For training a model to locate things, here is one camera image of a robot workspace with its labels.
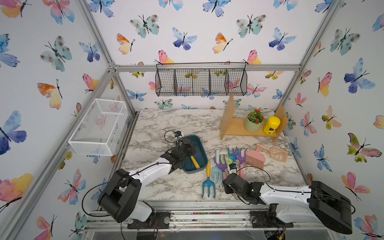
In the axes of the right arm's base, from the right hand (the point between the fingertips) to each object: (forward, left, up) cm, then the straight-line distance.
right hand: (225, 181), depth 85 cm
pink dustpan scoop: (+20, -34, -2) cm, 40 cm away
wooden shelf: (+36, -4, +6) cm, 36 cm away
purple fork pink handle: (+15, -11, 0) cm, 18 cm away
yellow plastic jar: (+31, -28, +16) cm, 45 cm away
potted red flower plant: (+32, -17, +18) cm, 40 cm away
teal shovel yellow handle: (+10, +18, +1) cm, 20 cm away
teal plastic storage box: (+15, +15, 0) cm, 21 cm away
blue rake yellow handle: (+15, -6, +1) cm, 16 cm away
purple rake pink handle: (+8, +1, +1) cm, 8 cm away
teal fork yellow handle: (-2, +9, 0) cm, 10 cm away
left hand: (+17, +19, +11) cm, 27 cm away
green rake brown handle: (+13, -3, -1) cm, 14 cm away
